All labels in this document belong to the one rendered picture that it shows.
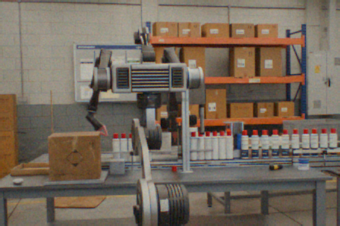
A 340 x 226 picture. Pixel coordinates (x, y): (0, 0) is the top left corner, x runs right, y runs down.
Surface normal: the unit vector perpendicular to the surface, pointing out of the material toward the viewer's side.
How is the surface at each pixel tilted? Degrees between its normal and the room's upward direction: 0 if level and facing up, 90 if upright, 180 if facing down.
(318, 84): 90
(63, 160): 90
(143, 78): 90
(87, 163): 90
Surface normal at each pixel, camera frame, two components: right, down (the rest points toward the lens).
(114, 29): 0.20, 0.05
